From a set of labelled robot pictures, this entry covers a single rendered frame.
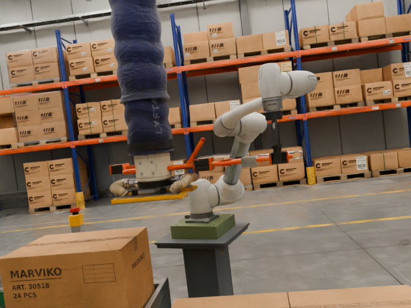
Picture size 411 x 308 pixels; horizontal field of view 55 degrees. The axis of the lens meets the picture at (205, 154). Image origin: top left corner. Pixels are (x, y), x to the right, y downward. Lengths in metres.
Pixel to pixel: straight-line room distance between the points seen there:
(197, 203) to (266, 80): 1.13
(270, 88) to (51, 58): 8.60
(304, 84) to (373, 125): 9.13
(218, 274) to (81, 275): 1.03
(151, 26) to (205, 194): 1.19
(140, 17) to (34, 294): 1.35
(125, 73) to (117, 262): 0.85
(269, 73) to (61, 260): 1.25
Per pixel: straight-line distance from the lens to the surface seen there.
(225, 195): 2.63
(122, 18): 1.88
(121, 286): 1.87
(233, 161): 1.77
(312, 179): 9.12
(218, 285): 2.66
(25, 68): 10.29
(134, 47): 1.83
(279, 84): 1.75
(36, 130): 10.09
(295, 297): 2.13
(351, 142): 10.76
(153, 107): 1.80
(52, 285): 2.01
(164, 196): 1.75
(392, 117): 11.09
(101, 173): 10.91
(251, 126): 2.26
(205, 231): 2.52
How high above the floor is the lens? 1.41
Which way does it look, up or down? 3 degrees down
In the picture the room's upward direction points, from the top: 7 degrees counter-clockwise
